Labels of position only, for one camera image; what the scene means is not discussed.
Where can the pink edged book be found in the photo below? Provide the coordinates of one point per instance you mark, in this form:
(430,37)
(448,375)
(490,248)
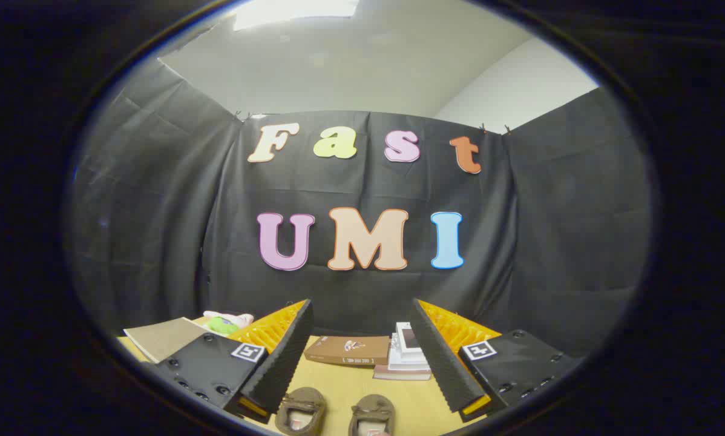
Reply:
(399,375)

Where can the beige storage box lid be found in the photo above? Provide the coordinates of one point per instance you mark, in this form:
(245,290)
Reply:
(163,339)

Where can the ceiling light panel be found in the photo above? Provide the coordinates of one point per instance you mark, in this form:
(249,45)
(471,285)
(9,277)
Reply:
(290,12)

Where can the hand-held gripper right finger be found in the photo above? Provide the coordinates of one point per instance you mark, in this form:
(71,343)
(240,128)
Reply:
(444,363)

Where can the pink star plush toy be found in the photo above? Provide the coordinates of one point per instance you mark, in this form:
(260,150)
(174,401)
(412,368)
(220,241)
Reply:
(223,326)

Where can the brown fuzzy shoe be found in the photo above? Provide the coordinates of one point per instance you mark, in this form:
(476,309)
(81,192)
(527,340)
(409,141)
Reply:
(371,407)
(302,401)

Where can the black backdrop cloth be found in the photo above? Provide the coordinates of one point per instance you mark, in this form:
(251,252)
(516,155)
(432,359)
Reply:
(368,290)

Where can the brown cover book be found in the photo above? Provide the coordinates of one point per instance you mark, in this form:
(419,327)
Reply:
(338,350)

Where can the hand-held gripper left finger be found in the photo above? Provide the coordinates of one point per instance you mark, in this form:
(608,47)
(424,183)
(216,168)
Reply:
(284,363)

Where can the plain white book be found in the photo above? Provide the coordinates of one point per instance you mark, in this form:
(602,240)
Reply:
(405,361)

